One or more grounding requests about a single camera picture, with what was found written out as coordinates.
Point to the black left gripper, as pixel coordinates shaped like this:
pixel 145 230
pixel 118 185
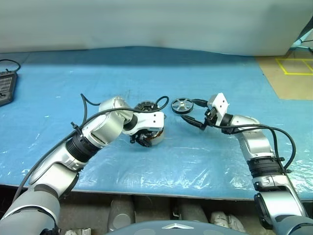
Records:
pixel 137 134

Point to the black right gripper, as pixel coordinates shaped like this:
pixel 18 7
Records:
pixel 210 117

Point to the silver spoked rotor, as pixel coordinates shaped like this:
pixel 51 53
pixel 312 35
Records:
pixel 182 105

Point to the motor housing with copper windings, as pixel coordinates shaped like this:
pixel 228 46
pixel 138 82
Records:
pixel 156 138

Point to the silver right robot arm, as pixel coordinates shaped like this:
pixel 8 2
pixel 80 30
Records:
pixel 256 144

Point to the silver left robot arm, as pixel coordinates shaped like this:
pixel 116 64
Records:
pixel 49 171

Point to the grey rounded cylinder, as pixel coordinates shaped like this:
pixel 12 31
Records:
pixel 193 213
pixel 121 215

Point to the blue plastic table mat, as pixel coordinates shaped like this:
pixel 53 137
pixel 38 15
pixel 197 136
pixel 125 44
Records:
pixel 73 80

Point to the grey robot torso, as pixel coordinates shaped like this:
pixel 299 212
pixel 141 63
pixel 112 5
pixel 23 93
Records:
pixel 171 228

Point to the white shoe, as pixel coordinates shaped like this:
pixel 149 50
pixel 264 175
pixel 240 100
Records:
pixel 237 224
pixel 218 220

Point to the black handheld device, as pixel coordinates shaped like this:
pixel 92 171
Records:
pixel 7 88

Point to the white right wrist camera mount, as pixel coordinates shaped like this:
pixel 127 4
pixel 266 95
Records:
pixel 220 105

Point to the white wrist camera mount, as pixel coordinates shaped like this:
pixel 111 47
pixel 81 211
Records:
pixel 151 120
pixel 220 105

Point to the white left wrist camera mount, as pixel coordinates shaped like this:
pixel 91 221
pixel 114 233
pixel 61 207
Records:
pixel 151 120

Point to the teal metal frame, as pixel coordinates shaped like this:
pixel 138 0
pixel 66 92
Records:
pixel 304 36

